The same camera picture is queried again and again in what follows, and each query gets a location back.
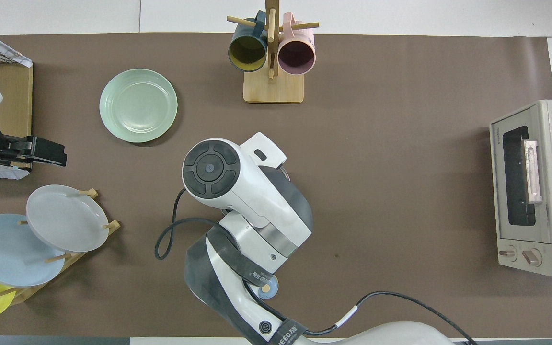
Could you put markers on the dark blue mug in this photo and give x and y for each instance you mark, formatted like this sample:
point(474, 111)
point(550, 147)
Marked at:
point(247, 50)

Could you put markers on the wooden mug tree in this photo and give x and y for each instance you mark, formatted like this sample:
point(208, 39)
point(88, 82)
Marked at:
point(273, 88)

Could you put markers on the pink mug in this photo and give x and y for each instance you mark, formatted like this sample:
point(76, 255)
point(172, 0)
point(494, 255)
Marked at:
point(296, 55)

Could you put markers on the brown table mat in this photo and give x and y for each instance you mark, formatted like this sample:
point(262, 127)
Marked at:
point(400, 120)

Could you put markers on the wooden plate rack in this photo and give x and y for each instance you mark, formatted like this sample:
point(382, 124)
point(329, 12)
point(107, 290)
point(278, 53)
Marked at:
point(22, 296)

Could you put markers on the wooden shelf boards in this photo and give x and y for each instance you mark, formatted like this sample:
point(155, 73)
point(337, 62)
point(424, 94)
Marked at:
point(12, 96)

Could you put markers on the grey plate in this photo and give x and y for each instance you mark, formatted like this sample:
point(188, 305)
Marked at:
point(65, 218)

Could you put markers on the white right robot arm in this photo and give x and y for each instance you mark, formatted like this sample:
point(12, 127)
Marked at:
point(257, 191)

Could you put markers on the light blue plate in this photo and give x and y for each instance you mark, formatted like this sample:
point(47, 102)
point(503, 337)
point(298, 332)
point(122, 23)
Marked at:
point(3, 249)

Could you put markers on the green plate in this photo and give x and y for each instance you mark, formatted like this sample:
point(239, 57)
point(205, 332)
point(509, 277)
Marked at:
point(138, 105)

